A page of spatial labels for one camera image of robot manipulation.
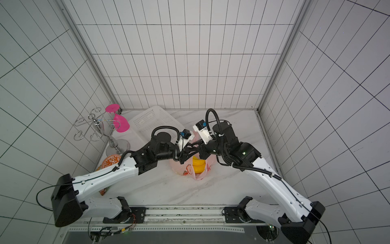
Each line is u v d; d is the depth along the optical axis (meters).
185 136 0.58
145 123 1.07
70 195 0.39
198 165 0.81
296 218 0.37
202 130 0.56
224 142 0.48
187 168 0.73
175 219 0.73
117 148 0.94
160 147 0.54
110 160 0.90
